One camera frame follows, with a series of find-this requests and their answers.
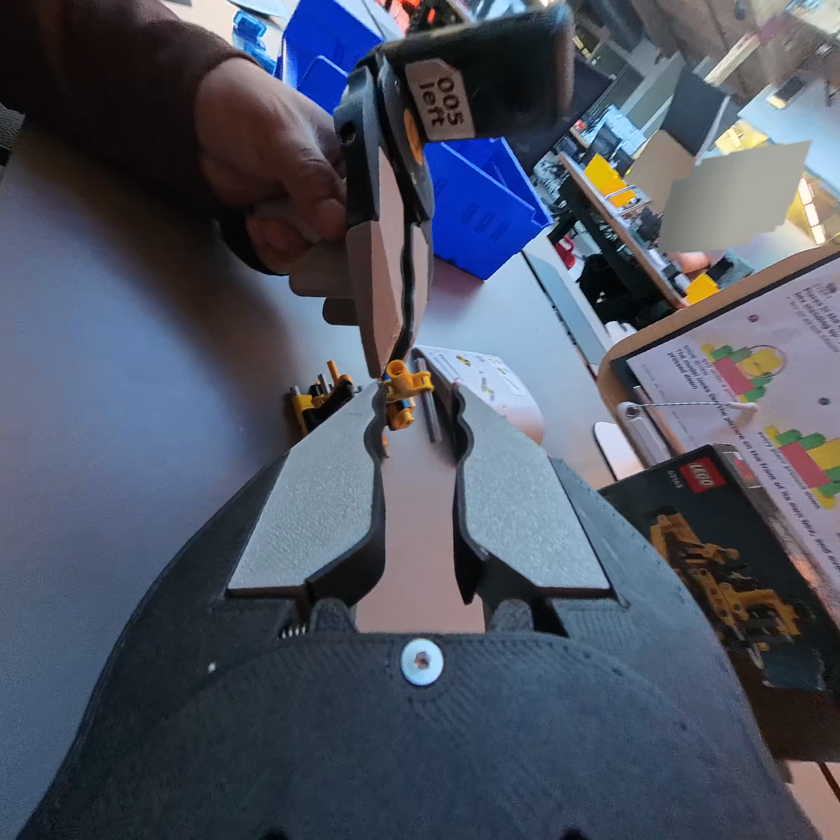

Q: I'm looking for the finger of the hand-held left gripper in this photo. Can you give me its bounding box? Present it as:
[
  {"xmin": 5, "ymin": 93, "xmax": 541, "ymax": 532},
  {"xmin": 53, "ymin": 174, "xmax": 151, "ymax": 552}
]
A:
[
  {"xmin": 402, "ymin": 220, "xmax": 435, "ymax": 361},
  {"xmin": 346, "ymin": 164, "xmax": 421, "ymax": 382}
]

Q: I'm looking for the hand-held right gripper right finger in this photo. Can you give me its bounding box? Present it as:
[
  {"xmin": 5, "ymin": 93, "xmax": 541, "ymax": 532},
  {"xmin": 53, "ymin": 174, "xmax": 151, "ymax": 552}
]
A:
[{"xmin": 451, "ymin": 385, "xmax": 614, "ymax": 606}]

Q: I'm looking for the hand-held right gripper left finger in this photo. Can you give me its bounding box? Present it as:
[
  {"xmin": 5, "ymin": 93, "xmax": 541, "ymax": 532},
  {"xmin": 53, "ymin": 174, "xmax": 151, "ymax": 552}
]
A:
[{"xmin": 225, "ymin": 384, "xmax": 389, "ymax": 609}]

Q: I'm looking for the small yellow lego assembly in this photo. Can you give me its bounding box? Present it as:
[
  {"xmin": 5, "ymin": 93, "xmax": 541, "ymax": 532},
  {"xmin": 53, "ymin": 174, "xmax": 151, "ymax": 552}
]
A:
[{"xmin": 382, "ymin": 357, "xmax": 442, "ymax": 448}]

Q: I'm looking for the person's left forearm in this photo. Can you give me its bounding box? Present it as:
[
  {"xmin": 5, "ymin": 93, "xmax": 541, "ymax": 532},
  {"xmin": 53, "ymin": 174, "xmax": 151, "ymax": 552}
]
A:
[{"xmin": 0, "ymin": 0, "xmax": 260, "ymax": 217}]

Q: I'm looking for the yellow black lego model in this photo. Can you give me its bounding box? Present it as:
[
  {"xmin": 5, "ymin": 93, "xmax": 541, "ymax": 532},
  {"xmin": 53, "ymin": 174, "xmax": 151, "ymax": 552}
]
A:
[{"xmin": 289, "ymin": 361, "xmax": 361, "ymax": 435}]

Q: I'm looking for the lego instruction booklet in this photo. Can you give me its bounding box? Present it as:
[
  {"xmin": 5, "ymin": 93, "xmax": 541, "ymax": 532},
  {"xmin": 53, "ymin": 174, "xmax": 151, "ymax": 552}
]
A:
[{"xmin": 413, "ymin": 344, "xmax": 547, "ymax": 447}]

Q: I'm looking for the black lego box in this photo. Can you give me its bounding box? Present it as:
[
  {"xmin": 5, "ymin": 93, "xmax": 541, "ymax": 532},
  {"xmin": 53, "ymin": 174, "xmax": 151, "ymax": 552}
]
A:
[{"xmin": 597, "ymin": 445, "xmax": 840, "ymax": 765}]

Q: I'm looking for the person's left hand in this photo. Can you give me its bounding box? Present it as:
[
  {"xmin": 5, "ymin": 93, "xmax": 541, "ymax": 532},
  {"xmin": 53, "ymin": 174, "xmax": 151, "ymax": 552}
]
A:
[{"xmin": 193, "ymin": 56, "xmax": 350, "ymax": 277}]

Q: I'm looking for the large blue plastic bin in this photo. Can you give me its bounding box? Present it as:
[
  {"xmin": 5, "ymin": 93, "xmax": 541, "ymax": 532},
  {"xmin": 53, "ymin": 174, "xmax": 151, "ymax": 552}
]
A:
[{"xmin": 423, "ymin": 136, "xmax": 553, "ymax": 281}]

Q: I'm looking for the instruction sheet on clipboard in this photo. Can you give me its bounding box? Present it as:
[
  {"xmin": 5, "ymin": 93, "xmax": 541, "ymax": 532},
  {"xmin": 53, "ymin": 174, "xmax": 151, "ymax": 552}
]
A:
[{"xmin": 597, "ymin": 246, "xmax": 840, "ymax": 611}]

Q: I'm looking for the wooden workbench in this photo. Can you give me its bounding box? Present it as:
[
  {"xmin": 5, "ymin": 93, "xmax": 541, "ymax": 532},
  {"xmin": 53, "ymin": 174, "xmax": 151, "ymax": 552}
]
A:
[{"xmin": 558, "ymin": 152, "xmax": 690, "ymax": 309}]

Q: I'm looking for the small blue plastic bin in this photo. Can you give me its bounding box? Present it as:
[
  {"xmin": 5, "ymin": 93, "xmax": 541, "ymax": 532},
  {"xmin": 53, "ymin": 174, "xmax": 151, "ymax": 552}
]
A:
[{"xmin": 297, "ymin": 56, "xmax": 361, "ymax": 116}]

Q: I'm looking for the black chair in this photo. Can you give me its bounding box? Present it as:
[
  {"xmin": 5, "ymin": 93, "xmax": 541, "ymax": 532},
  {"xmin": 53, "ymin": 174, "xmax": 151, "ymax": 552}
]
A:
[{"xmin": 577, "ymin": 252, "xmax": 664, "ymax": 329}]

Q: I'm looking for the printed brick instruction sheet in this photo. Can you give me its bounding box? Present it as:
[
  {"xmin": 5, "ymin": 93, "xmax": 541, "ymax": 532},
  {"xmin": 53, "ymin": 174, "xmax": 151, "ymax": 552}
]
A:
[{"xmin": 626, "ymin": 262, "xmax": 840, "ymax": 592}]

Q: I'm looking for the translucent blue box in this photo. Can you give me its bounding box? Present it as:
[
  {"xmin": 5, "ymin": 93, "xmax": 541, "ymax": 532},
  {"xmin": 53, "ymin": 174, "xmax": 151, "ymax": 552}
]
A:
[{"xmin": 233, "ymin": 10, "xmax": 278, "ymax": 73}]

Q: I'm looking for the metal wire clip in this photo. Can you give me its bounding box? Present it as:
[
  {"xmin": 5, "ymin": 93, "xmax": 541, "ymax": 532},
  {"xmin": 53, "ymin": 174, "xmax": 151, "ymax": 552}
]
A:
[{"xmin": 617, "ymin": 399, "xmax": 760, "ymax": 422}]

